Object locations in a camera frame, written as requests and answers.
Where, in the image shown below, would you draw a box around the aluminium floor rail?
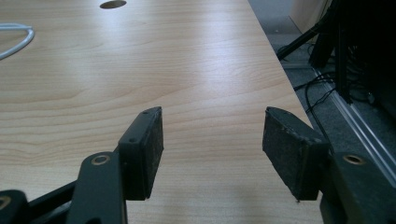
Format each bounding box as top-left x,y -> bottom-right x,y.
312,66 -> 396,189

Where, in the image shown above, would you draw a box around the black floor cables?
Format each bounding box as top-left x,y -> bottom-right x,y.
293,72 -> 339,153

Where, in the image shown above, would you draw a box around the pale cabinet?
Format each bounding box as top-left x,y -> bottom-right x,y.
289,0 -> 332,35

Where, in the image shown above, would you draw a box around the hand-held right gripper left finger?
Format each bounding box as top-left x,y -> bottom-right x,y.
117,105 -> 164,202

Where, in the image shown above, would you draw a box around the white wire stand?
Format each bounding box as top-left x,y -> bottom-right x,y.
0,22 -> 35,62

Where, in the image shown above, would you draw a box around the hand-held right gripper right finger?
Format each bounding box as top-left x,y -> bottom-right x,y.
262,105 -> 331,203

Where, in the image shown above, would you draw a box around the black metal stand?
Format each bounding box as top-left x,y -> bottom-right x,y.
276,0 -> 396,105

